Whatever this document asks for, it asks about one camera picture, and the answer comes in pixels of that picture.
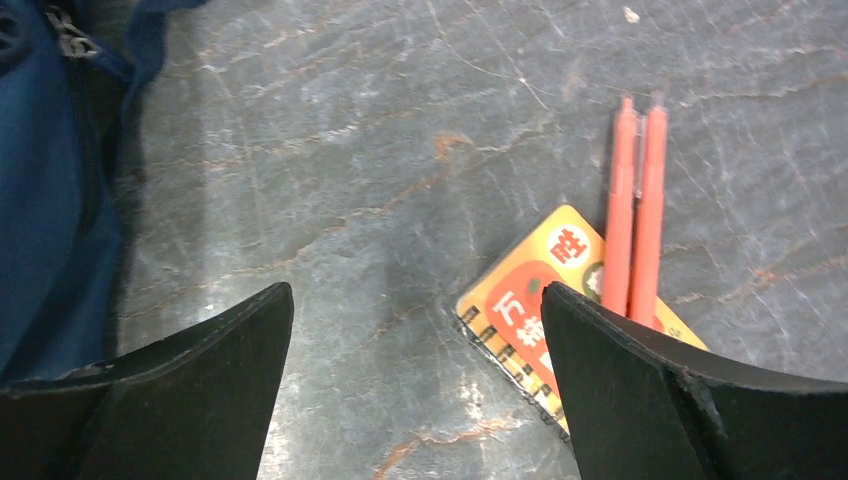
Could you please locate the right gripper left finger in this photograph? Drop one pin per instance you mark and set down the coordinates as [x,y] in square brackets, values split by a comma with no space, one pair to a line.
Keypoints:
[194,405]

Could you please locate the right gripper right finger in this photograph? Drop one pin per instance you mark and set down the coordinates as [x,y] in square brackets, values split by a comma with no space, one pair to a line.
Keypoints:
[643,405]

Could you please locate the red pencil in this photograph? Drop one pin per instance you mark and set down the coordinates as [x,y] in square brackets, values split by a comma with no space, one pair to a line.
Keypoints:
[619,219]
[649,216]

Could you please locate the navy blue student backpack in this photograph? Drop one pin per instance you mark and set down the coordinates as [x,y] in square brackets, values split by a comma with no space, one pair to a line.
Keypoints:
[65,98]

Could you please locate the orange spiral notepad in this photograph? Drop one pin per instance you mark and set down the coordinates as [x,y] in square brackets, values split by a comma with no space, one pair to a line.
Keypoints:
[501,312]

